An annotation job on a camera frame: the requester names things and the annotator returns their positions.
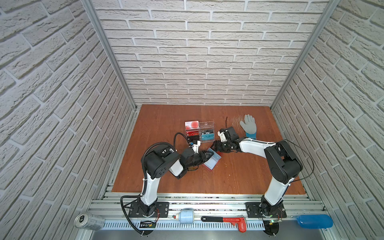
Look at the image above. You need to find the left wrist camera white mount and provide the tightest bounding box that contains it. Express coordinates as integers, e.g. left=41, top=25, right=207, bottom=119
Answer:
left=191, top=141, right=201, bottom=154

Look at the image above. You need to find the black logo Vip card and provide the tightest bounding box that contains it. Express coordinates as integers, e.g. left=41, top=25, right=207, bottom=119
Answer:
left=200, top=128, right=215, bottom=136

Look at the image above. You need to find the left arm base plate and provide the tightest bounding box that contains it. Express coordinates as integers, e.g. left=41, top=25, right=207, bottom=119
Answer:
left=128, top=202, right=170, bottom=218

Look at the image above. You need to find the silver drink can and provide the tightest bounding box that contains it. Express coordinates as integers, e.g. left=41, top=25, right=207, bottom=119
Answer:
left=74, top=213, right=105, bottom=231

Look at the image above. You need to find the red VIP card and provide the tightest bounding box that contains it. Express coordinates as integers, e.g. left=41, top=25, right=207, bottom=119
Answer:
left=186, top=130, right=199, bottom=136

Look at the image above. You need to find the clear acrylic card display stand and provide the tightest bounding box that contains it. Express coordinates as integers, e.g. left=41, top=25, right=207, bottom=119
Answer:
left=185, top=121, right=215, bottom=143

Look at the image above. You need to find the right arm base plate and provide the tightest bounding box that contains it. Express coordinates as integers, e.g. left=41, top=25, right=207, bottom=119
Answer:
left=245, top=202, right=287, bottom=219

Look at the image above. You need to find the aluminium rail frame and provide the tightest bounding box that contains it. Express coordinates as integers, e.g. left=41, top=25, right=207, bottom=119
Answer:
left=77, top=191, right=336, bottom=240

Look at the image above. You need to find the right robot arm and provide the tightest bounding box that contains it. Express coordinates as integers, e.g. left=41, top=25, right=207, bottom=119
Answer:
left=211, top=127, right=303, bottom=210

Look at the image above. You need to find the blue plastic case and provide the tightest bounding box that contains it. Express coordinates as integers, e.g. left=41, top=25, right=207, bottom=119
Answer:
left=297, top=215, right=334, bottom=229

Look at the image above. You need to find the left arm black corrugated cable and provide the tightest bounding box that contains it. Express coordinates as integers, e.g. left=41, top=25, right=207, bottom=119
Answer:
left=119, top=132, right=190, bottom=235

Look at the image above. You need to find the red black pipe wrench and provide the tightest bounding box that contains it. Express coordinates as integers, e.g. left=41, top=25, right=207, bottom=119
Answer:
left=201, top=216, right=247, bottom=233

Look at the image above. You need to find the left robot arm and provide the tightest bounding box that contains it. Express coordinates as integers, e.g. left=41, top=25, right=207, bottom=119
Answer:
left=140, top=144, right=214, bottom=212

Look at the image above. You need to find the grey work glove blue cuff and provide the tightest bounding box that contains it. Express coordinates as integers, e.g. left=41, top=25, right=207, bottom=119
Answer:
left=240, top=115, right=257, bottom=139

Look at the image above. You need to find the red white patterned card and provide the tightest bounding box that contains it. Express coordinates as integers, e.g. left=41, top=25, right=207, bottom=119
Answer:
left=185, top=121, right=199, bottom=131

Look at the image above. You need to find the teal VIP card in stand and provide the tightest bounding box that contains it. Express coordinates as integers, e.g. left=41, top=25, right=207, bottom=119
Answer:
left=201, top=133, right=215, bottom=142

